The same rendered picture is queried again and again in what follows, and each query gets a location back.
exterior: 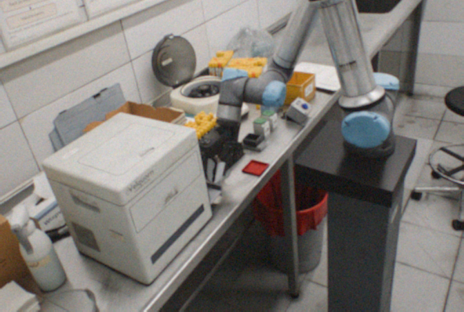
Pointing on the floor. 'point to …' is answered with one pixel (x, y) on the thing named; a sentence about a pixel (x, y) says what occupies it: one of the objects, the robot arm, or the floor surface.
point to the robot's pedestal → (361, 253)
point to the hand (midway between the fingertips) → (213, 185)
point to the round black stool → (456, 105)
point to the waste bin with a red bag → (308, 247)
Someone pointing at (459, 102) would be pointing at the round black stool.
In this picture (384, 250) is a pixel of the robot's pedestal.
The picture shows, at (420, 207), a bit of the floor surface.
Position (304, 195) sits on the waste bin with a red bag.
